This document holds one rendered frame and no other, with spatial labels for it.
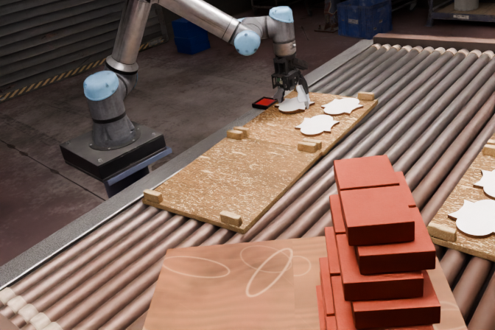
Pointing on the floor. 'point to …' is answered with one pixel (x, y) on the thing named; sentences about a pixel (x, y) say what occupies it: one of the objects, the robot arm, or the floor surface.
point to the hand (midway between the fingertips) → (295, 104)
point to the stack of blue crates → (189, 37)
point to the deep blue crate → (364, 17)
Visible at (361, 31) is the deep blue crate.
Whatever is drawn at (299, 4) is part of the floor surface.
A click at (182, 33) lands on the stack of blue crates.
